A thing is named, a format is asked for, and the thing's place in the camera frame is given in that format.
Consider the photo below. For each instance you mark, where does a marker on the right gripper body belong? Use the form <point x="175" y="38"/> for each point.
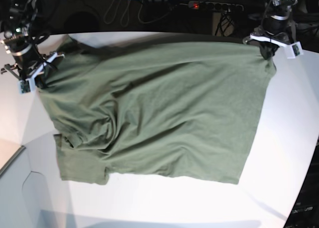
<point x="33" y="68"/>

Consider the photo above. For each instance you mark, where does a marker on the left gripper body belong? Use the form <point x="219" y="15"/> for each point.
<point x="281" y="39"/>

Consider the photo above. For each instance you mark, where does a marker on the green t-shirt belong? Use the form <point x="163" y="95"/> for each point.
<point x="171" y="109"/>

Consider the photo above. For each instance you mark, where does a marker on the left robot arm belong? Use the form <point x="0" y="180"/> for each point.
<point x="277" y="29"/>

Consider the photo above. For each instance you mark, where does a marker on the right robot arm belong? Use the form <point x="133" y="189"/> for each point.
<point x="23" y="29"/>

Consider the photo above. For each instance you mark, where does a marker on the black power strip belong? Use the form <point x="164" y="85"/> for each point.
<point x="215" y="7"/>

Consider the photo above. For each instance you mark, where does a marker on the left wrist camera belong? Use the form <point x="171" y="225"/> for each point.
<point x="294" y="50"/>

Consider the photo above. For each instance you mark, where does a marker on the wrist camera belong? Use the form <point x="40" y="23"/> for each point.
<point x="26" y="86"/>
<point x="294" y="50"/>

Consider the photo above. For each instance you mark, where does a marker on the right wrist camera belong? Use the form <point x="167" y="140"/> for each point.
<point x="26" y="86"/>

